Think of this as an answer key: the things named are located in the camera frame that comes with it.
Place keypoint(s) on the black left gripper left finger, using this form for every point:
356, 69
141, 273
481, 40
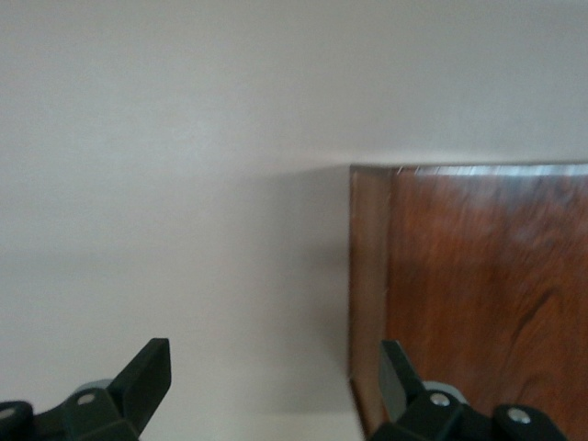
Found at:
138, 386

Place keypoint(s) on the dark red wooden cabinet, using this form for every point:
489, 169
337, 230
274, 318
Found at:
482, 275

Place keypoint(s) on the brown table cover sheet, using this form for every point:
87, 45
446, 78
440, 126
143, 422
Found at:
138, 138

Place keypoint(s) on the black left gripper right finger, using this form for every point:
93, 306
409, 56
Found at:
399, 390

